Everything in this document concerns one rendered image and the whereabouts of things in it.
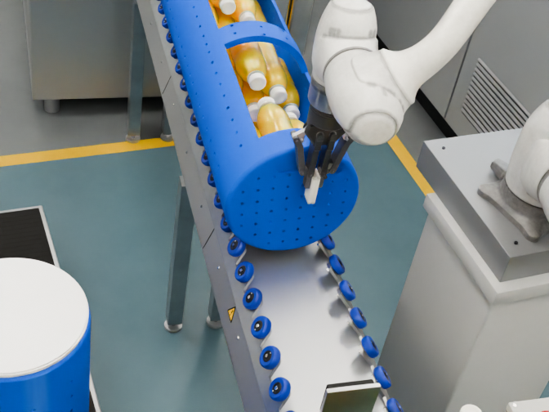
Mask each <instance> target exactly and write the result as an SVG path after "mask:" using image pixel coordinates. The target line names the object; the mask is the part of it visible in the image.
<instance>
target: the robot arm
mask: <svg viewBox="0 0 549 412"><path fill-rule="evenodd" d="M495 2H496V0H453V2H452V3H451V5H450V6H449V8H448V10H447V11H446V12H445V13H444V15H443V16H442V18H441V19H440V21H439V23H438V24H437V25H436V27H434V28H433V30H432V31H431V32H430V33H429V34H428V35H427V36H426V37H424V39H423V40H422V41H420V42H419V43H417V44H415V45H414V46H412V47H410V48H408V49H405V50H403V51H389V50H386V49H384V48H382V49H381V50H378V40H377V38H376V36H377V18H376V14H375V10H374V7H373V5H372V4H371V3H370V2H368V1H366V0H331V1H330V2H329V4H328V5H327V6H326V8H325V10H324V12H323V14H322V16H321V18H320V20H319V24H318V27H317V30H316V34H315V40H314V45H313V51H312V65H313V70H312V74H311V77H310V87H309V91H308V100H309V102H310V107H309V110H308V115H307V120H306V122H305V123H304V125H303V129H301V130H299V131H297V132H296V131H295V130H292V131H291V132H290V134H291V136H292V139H293V142H294V145H295V154H296V163H297V169H298V172H299V173H300V175H301V176H304V178H303V185H304V187H305V193H304V196H305V198H306V202H307V203H308V204H314V203H315V200H316V195H317V192H318V188H321V187H322V186H323V183H324V180H325V179H327V178H328V177H327V174H329V173H331V174H334V173H335V172H336V171H337V168H338V166H339V165H340V163H341V161H342V159H343V157H344V155H345V153H346V152H347V150H348V148H349V146H350V144H351V143H352V142H353V141H355V142H357V143H360V144H361V145H365V146H378V145H381V144H384V143H386V142H388V141H389V140H391V139H392V138H393V137H394V136H395V134H396V133H397V132H398V131H399V128H400V126H401V124H402V122H403V119H404V113H405V111H406V110H407V109H408V107H409V106H410V105H411V104H412V103H414V101H415V96H416V94H417V91H418V89H419V87H420V86H421V85H422V84H423V83H424V82H425V81H426V80H428V79H429V78H430V77H432V76H433V75H434V74H435V73H437V72H438V71H439V70H440V69H442V68H443V67H444V66H445V65H446V64H447V63H448V62H449V61H450V60H451V59H452V58H453V57H454V56H455V55H456V53H457V52H458V51H459V50H460V48H461V47H462V46H463V44H464V43H465V42H466V41H467V39H468V38H469V37H470V36H471V34H472V33H473V31H474V30H475V28H476V27H477V26H478V24H479V23H480V22H481V21H482V20H483V18H484V16H485V15H486V14H487V12H488V11H489V9H490V8H491V7H492V5H493V4H494V3H495ZM305 135H307V137H308V138H309V140H310V147H309V150H308V155H307V159H306V165H305V158H304V148H303V144H302V143H303V142H304V139H305V138H304V136H305ZM339 138H340V139H339ZM338 139H339V141H338V143H337V145H336V147H335V149H333V148H334V145H335V142H336V141H337V140H338ZM321 146H322V148H321ZM320 150H321V152H320ZM332 150H333V152H332ZM319 152H320V156H319ZM318 156H319V162H318V167H317V168H315V167H316V164H317V159H318ZM490 167H491V169H492V170H493V172H494V173H495V175H496V176H497V177H498V179H499V181H496V182H493V183H488V184H482V185H480V186H479V188H478V190H477V194H478V195H479V196H480V197H482V198H484V199H486V200H488V201H489V202H490V203H491V204H492V205H493V206H494V207H495V208H496V209H497V210H498V211H499V212H500V213H502V214H503V215H504V216H505V217H506V218H507V219H508V220H509V221H510V222H512V223H513V224H514V225H515V226H516V227H517V228H518V229H519V230H520V231H521V232H522V234H523V235H524V237H525V238H526V239H527V240H528V241H531V242H538V241H539V240H540V239H541V238H542V237H543V236H544V235H547V234H549V99H548V100H546V101H545V102H543V103H542V104H541V105H540V106H539V107H538V108H537V109H536V110H535V111H534V112H533V113H532V114H531V115H530V116H529V118H528V120H527V121H526V123H525V125H524V127H523V129H522V131H521V133H520V135H519V137H518V140H517V142H516V145H515V148H514V150H513V152H512V155H511V159H510V162H509V163H506V162H505V161H503V160H501V159H495V160H494V161H493V162H492V163H491V165H490ZM317 169H318V170H317Z"/></svg>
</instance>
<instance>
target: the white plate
mask: <svg viewBox="0 0 549 412"><path fill-rule="evenodd" d="M88 315H89V309H88V303H87V298H86V296H85V293H84V292H83V290H82V288H81V287H80V285H79V284H78V283H77V282H76V280H75V279H74V278H72V277H71V276H70V275H69V274H67V273H66V272H64V271H62V270H61V269H60V268H58V267H56V266H53V265H51V264H48V263H46V262H41V261H38V260H33V259H28V258H17V257H15V258H1V259H0V378H11V377H18V376H23V375H27V374H33V373H36V372H38V371H40V370H43V369H46V368H48V367H50V366H52V365H54V364H55V363H57V362H58V361H61V360H62V359H63V358H65V357H66V356H67V355H68V354H70V353H71V351H72V350H73V349H75V347H76V346H77V345H78V343H79V342H80V340H81V339H82V337H83V335H84V333H85V331H86V328H87V323H88Z"/></svg>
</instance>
